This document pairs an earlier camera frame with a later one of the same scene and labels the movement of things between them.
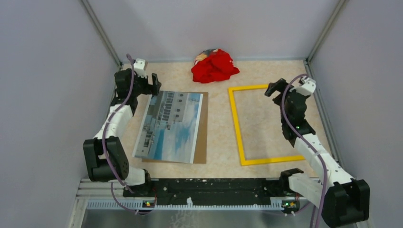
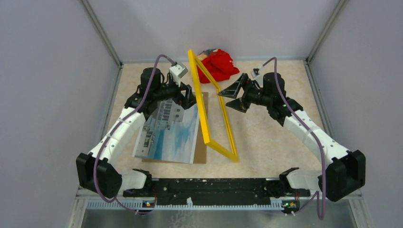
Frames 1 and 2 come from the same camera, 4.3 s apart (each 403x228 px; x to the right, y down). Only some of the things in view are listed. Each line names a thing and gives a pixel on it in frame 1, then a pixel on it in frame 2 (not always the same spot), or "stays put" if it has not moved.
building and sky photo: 169,129 stays put
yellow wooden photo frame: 244,162 → 193,59
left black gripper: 149,89 → 186,101
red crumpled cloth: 218,66 stays put
